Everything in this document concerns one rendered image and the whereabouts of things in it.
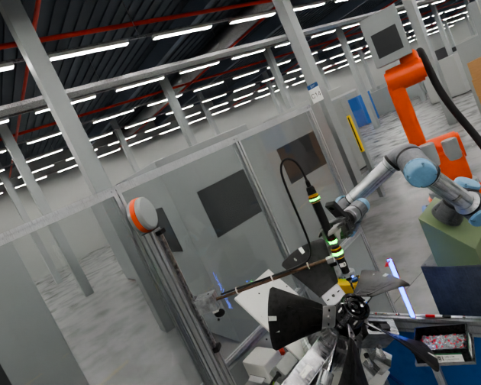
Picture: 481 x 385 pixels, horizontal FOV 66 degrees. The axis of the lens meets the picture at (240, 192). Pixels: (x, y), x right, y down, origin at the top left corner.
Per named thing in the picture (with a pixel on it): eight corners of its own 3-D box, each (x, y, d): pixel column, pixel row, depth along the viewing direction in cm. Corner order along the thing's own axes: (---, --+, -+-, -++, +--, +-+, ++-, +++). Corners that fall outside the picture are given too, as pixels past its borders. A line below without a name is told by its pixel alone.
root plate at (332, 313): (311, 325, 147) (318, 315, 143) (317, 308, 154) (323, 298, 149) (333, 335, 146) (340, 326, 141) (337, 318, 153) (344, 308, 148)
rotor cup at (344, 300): (323, 327, 150) (335, 310, 142) (330, 300, 161) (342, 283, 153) (356, 344, 148) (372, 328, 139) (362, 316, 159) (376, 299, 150)
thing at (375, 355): (381, 375, 158) (365, 367, 159) (383, 363, 162) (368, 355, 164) (390, 367, 153) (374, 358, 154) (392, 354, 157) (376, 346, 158)
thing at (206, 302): (198, 318, 167) (190, 302, 166) (202, 310, 174) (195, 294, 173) (218, 311, 165) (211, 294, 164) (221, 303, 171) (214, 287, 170)
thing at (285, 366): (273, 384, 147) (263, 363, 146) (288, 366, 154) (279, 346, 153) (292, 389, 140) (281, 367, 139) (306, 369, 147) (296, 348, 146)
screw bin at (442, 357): (417, 365, 161) (411, 351, 160) (419, 340, 175) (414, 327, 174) (473, 363, 149) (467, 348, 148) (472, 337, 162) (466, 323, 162)
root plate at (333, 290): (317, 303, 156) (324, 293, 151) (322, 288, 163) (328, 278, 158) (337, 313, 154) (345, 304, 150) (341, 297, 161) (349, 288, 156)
